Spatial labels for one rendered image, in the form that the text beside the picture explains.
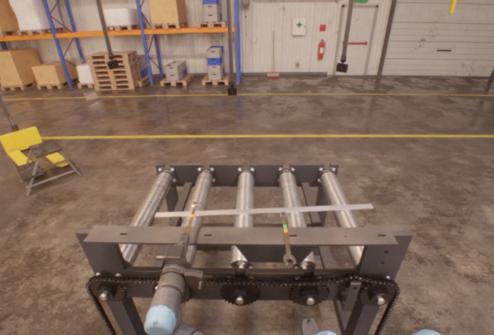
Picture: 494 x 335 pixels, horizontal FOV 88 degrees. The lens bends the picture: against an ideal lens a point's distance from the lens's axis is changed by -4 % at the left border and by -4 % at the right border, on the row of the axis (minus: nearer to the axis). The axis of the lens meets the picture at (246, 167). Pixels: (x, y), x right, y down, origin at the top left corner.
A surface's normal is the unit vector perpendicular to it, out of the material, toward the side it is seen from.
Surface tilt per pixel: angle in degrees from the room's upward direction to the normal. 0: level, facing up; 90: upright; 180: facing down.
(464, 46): 90
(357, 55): 90
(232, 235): 0
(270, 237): 0
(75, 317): 0
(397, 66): 90
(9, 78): 90
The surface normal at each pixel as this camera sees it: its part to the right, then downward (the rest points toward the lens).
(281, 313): -0.02, -0.87
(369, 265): -0.03, 0.50
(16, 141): 0.78, 0.30
